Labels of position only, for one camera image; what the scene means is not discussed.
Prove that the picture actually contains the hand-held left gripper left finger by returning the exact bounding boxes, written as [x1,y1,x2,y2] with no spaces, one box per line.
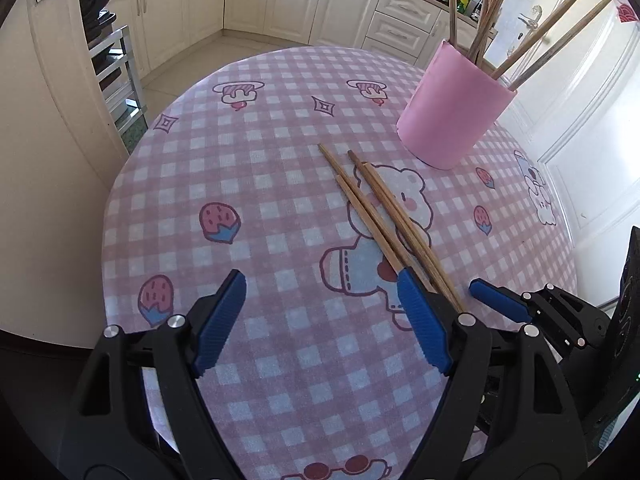
[60,269,248,480]

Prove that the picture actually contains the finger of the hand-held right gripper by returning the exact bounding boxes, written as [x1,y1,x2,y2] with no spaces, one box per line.
[542,284,612,353]
[469,278,566,333]

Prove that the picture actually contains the bunch of wooden chopsticks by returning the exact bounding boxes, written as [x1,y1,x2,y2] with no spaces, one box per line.
[445,0,615,92]

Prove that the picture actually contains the metal door handle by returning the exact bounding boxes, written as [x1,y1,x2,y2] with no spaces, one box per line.
[517,5,543,31]

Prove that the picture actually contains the pink cup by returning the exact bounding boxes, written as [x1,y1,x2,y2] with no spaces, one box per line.
[396,40,517,171]

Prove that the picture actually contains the long wooden chopstick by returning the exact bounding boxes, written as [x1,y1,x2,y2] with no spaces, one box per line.
[361,161,465,313]
[318,143,408,273]
[347,150,451,301]
[335,174,406,273]

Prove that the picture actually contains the white door frame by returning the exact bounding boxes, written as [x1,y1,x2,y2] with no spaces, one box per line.
[0,0,133,341]

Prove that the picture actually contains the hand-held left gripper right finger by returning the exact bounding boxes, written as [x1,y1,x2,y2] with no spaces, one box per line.
[396,267,588,480]

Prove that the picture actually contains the cream base cabinets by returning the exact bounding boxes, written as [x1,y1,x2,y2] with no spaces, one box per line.
[80,0,496,68]

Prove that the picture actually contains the white door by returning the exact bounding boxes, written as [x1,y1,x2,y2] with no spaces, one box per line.
[480,0,640,311]

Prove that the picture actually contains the metal rack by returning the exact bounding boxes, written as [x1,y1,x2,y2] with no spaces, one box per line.
[87,25,148,133]

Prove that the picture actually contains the pink checked tablecloth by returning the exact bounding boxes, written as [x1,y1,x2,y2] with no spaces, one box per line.
[102,45,578,480]

